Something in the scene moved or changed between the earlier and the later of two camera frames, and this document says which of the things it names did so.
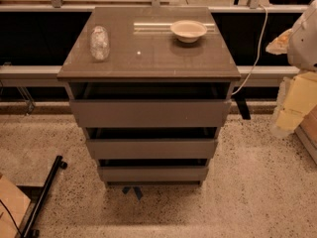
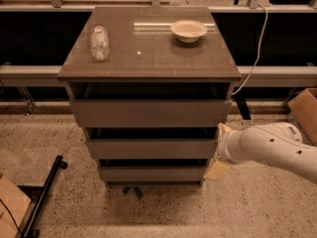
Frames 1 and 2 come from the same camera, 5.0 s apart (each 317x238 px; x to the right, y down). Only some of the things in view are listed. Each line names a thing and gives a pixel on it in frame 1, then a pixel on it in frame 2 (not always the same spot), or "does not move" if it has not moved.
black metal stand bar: (30, 231) does not move
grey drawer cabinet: (149, 84) does not move
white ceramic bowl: (188, 31) does not move
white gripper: (304, 45) → (222, 148)
